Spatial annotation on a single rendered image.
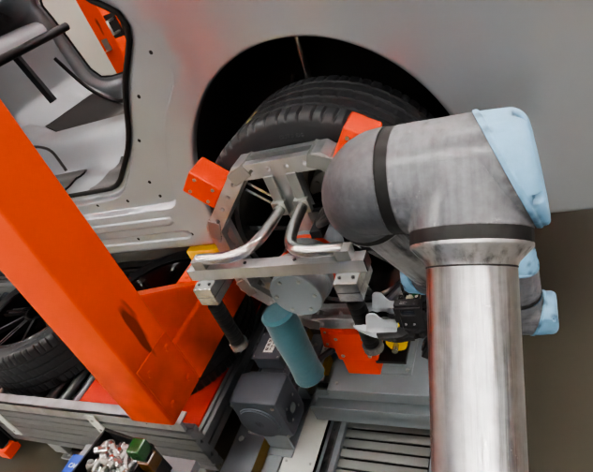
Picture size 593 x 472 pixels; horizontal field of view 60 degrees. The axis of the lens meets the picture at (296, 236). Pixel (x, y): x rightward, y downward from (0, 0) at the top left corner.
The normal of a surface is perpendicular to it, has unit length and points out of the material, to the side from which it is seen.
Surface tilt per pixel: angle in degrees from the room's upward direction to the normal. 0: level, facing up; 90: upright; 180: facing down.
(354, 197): 72
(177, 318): 90
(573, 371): 0
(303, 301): 90
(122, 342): 90
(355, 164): 39
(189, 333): 90
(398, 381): 0
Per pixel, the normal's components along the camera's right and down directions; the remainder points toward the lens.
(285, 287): -0.32, 0.62
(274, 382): -0.35, -0.78
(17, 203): 0.88, -0.08
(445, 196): -0.65, -0.11
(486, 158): -0.48, -0.01
